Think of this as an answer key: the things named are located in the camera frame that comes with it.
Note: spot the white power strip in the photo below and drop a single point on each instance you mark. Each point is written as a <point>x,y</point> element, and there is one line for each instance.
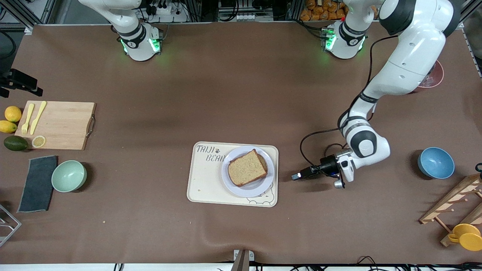
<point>169,14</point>

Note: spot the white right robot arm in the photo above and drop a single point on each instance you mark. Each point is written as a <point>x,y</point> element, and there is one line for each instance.
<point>135,37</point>

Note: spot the cream bear print tray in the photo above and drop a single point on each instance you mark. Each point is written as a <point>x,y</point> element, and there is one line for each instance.
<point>205,180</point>

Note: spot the brown bread slice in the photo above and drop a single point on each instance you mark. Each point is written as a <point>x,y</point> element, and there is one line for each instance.
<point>246,168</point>

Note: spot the yellow plastic knife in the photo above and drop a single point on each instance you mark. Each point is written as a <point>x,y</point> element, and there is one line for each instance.
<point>37,118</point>

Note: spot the pale lavender round plate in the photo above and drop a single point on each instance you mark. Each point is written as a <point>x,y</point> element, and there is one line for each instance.
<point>244,191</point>

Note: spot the green avocado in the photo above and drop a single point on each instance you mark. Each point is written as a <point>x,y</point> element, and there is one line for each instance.
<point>16,143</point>

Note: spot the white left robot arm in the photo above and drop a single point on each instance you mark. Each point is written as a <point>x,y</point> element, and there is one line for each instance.
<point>410,49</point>

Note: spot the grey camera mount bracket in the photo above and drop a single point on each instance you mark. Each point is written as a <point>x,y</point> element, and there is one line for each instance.
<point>243,259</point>

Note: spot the blue bowl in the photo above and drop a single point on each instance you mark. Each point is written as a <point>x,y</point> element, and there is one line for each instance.
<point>437,163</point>

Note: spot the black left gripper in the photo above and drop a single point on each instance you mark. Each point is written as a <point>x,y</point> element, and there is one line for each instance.
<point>326,165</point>

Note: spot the wooden cutting board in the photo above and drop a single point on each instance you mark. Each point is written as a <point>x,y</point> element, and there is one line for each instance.
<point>64,124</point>

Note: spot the pink bowl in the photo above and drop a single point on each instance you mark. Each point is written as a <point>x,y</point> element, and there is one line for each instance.
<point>435,77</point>

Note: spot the lemon slice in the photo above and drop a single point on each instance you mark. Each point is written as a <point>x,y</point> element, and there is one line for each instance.
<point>38,141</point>

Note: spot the yellow plastic fork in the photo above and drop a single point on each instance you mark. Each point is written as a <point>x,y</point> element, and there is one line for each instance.
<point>27,118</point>

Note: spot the mint green bowl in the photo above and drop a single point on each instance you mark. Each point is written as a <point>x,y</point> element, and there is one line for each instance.
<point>67,175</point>

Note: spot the yellow cup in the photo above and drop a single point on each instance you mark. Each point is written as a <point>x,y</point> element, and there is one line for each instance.
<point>467,237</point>

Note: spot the dark grey cloth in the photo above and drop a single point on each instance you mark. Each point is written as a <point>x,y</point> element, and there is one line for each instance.
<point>37,184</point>

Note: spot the wooden rack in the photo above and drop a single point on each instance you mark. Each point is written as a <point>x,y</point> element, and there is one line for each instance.
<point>448,205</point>

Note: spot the black camera device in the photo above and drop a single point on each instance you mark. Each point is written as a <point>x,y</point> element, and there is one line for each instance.
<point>20,81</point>

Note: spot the yellow lemon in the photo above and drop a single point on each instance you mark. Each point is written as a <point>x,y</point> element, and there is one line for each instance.
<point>7,127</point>
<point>13,113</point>

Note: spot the pile of orange buns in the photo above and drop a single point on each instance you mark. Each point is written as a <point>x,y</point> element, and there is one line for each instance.
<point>320,9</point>

